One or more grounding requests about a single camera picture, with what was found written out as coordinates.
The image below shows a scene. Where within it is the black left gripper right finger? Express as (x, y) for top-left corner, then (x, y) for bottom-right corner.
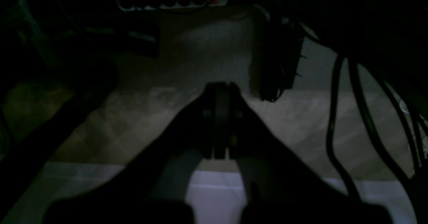
(229, 83), (392, 224)

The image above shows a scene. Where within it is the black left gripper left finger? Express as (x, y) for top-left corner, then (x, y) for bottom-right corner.
(47, 83), (215, 224)

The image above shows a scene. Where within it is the black cable bundle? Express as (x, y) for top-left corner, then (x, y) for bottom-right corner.
(301, 17), (428, 198)

